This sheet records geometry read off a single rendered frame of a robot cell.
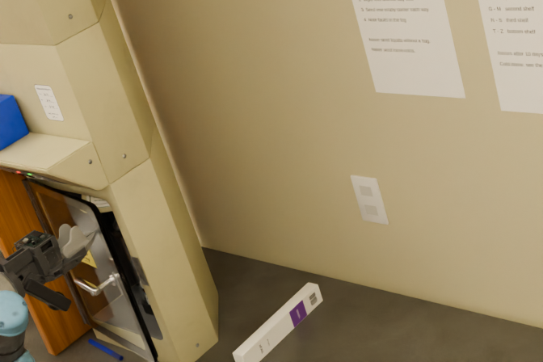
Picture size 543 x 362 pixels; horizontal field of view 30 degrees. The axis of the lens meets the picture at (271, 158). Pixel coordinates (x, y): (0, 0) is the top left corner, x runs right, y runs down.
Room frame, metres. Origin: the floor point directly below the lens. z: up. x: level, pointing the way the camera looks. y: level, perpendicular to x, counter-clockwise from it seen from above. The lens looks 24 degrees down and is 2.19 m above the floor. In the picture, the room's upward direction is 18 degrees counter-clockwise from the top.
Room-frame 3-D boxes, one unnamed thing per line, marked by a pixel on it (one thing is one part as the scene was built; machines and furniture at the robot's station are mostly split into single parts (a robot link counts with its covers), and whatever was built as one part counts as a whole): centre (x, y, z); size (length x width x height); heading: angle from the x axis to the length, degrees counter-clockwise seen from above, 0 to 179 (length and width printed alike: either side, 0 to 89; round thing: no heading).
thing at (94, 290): (1.87, 0.43, 1.20); 0.10 x 0.05 x 0.03; 33
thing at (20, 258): (1.75, 0.50, 1.34); 0.12 x 0.08 x 0.09; 130
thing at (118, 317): (1.95, 0.45, 1.19); 0.30 x 0.01 x 0.40; 33
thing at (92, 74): (2.05, 0.33, 1.33); 0.32 x 0.25 x 0.77; 40
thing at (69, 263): (1.77, 0.44, 1.31); 0.09 x 0.05 x 0.02; 130
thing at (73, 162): (1.93, 0.47, 1.46); 0.32 x 0.12 x 0.10; 40
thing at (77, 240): (1.81, 0.41, 1.34); 0.09 x 0.03 x 0.06; 130
